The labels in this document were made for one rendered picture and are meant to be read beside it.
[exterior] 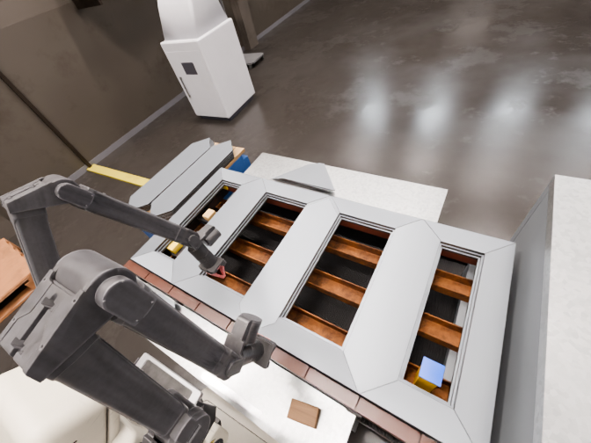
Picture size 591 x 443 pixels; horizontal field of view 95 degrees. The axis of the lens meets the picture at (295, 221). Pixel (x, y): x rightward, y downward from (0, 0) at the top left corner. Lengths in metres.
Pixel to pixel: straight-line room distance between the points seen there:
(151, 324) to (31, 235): 0.44
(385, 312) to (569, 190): 0.74
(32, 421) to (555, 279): 1.19
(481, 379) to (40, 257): 1.20
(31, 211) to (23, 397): 0.36
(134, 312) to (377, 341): 0.81
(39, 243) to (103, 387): 0.45
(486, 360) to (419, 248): 0.43
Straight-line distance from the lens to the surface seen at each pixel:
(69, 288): 0.41
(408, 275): 1.14
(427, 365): 1.00
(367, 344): 1.03
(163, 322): 0.48
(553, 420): 0.89
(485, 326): 1.12
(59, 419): 0.70
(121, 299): 0.38
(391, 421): 1.02
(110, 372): 0.47
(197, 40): 3.92
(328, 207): 1.35
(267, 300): 1.14
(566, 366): 0.93
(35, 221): 0.82
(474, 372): 1.06
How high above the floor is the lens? 1.84
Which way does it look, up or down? 49 degrees down
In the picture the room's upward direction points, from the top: 17 degrees counter-clockwise
